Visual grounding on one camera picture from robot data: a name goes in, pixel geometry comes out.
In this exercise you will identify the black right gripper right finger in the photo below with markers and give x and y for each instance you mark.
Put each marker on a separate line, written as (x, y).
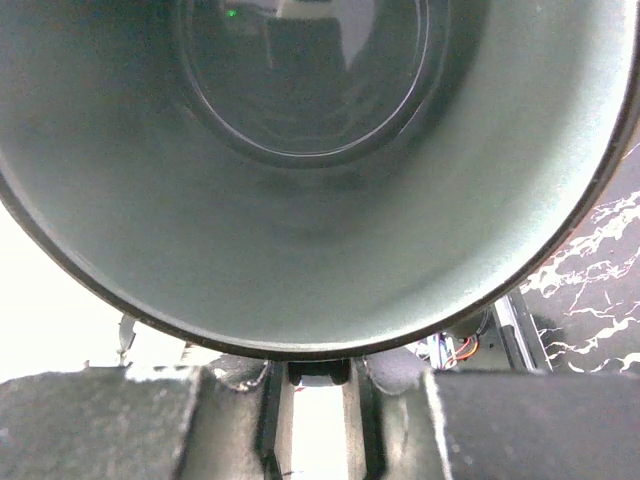
(503, 424)

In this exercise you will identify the dark grey mug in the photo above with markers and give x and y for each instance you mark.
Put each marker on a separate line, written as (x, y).
(310, 180)

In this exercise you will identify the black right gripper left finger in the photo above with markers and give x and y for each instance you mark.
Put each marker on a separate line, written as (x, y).
(140, 422)

